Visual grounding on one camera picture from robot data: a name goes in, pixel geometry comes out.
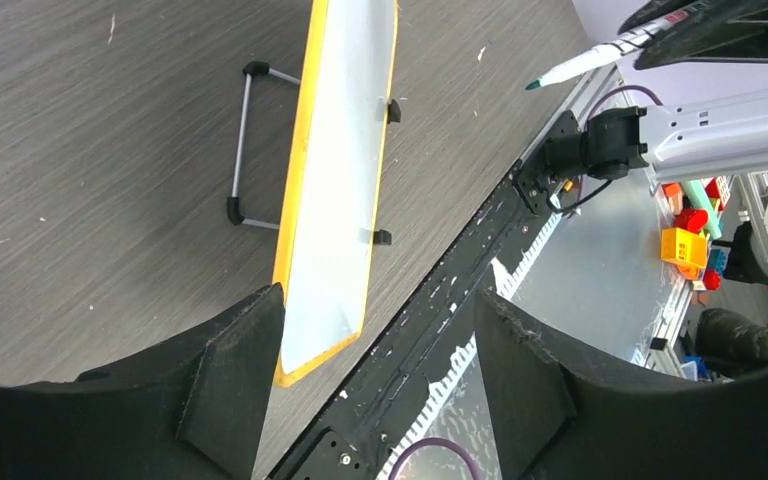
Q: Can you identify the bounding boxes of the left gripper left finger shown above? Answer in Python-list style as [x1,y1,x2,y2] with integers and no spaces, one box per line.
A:
[0,285,284,479]

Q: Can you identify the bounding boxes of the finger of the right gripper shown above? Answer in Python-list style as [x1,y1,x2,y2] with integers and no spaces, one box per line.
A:
[634,0,768,70]

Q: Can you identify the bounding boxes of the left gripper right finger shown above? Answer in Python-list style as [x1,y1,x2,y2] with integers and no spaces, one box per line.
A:
[473,292,768,479]

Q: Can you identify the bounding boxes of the green whiteboard marker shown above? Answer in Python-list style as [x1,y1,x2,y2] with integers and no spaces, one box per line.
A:
[525,1,708,90]

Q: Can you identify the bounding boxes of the yellow framed whiteboard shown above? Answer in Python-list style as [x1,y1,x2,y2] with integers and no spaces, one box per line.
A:
[273,0,398,387]

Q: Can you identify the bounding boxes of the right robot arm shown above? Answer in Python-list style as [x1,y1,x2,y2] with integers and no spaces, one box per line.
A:
[528,1,768,181]

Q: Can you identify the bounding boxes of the colourful toy blocks pile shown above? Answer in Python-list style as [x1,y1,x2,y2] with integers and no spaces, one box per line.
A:
[660,176,731,291]

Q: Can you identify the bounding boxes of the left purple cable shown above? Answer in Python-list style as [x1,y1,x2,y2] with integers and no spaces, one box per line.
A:
[387,437,487,480]

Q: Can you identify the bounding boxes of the purple cable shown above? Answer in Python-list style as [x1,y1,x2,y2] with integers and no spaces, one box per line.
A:
[582,83,665,127]
[387,437,487,480]

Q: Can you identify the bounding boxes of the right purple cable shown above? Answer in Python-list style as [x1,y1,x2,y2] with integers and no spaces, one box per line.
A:
[582,83,665,127]

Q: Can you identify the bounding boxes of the white slotted cable duct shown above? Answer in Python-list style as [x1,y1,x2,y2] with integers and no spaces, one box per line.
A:
[377,211,564,480]

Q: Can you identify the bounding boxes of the aluminium frame rail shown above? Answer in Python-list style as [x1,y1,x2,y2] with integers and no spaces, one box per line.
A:
[518,67,622,163]

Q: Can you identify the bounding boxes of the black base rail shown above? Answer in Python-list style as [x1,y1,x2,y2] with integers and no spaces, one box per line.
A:
[268,109,591,480]

